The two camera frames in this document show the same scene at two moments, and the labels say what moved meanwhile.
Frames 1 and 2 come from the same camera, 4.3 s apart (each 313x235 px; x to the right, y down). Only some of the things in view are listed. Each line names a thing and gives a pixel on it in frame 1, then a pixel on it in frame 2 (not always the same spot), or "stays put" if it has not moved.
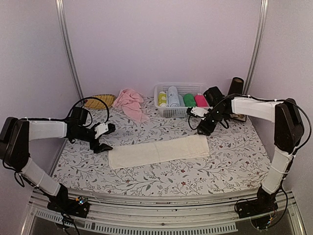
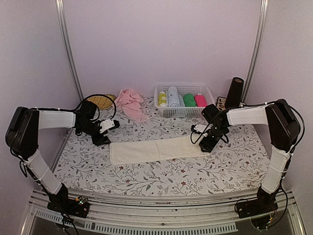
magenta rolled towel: x=200 y=101 stays put
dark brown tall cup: x=236 y=86 stays put
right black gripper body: x=217 y=117 -> x=218 y=134
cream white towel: x=134 y=154 stays put
